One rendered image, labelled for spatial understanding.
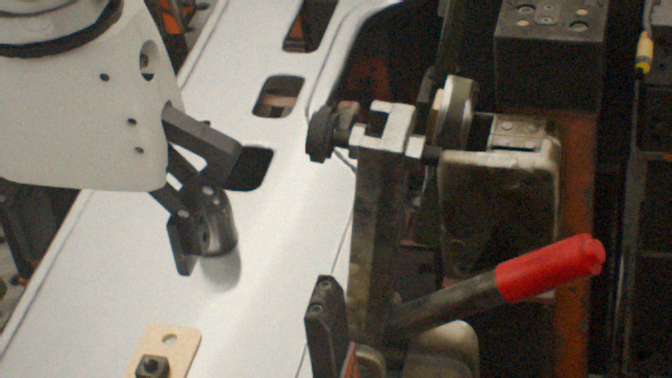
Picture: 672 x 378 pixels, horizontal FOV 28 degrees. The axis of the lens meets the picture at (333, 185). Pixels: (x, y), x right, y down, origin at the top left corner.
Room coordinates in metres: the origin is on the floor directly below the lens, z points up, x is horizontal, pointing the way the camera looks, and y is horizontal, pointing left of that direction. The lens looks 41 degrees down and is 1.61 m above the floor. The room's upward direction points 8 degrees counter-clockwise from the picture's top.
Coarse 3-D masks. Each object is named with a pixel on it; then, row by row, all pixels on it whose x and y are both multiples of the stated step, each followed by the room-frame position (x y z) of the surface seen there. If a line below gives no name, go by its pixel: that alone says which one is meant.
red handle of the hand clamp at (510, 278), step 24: (576, 240) 0.47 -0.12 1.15; (504, 264) 0.49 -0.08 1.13; (528, 264) 0.48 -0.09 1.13; (552, 264) 0.47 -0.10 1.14; (576, 264) 0.46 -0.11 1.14; (600, 264) 0.47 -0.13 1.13; (456, 288) 0.49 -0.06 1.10; (480, 288) 0.48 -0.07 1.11; (504, 288) 0.47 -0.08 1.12; (528, 288) 0.47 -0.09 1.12; (552, 288) 0.47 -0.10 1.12; (408, 312) 0.50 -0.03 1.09; (432, 312) 0.49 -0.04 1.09; (456, 312) 0.48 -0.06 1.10; (384, 336) 0.50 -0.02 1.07; (408, 336) 0.49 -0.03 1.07
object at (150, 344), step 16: (144, 336) 0.59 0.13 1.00; (160, 336) 0.59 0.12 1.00; (176, 336) 0.58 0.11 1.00; (192, 336) 0.58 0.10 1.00; (144, 352) 0.57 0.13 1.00; (160, 352) 0.57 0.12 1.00; (176, 352) 0.57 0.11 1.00; (192, 352) 0.57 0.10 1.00; (128, 368) 0.56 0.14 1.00; (144, 368) 0.55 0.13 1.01; (160, 368) 0.55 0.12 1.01; (176, 368) 0.56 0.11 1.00
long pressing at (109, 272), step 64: (256, 0) 0.97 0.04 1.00; (384, 0) 0.94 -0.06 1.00; (192, 64) 0.89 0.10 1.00; (256, 64) 0.87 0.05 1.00; (320, 64) 0.86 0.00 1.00; (256, 128) 0.79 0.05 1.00; (128, 192) 0.73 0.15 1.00; (256, 192) 0.72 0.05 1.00; (320, 192) 0.71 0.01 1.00; (64, 256) 0.68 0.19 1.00; (128, 256) 0.67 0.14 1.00; (256, 256) 0.65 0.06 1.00; (320, 256) 0.64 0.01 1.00; (64, 320) 0.61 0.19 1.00; (128, 320) 0.61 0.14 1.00; (192, 320) 0.60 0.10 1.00; (256, 320) 0.59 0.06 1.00
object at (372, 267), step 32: (320, 128) 0.50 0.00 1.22; (384, 128) 0.51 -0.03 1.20; (320, 160) 0.50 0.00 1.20; (384, 160) 0.48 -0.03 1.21; (416, 160) 0.49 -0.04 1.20; (384, 192) 0.48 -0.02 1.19; (352, 224) 0.49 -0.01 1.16; (384, 224) 0.48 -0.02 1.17; (352, 256) 0.49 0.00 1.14; (384, 256) 0.49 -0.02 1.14; (352, 288) 0.49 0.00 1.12; (384, 288) 0.49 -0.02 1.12; (352, 320) 0.49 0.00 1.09; (384, 320) 0.49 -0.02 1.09
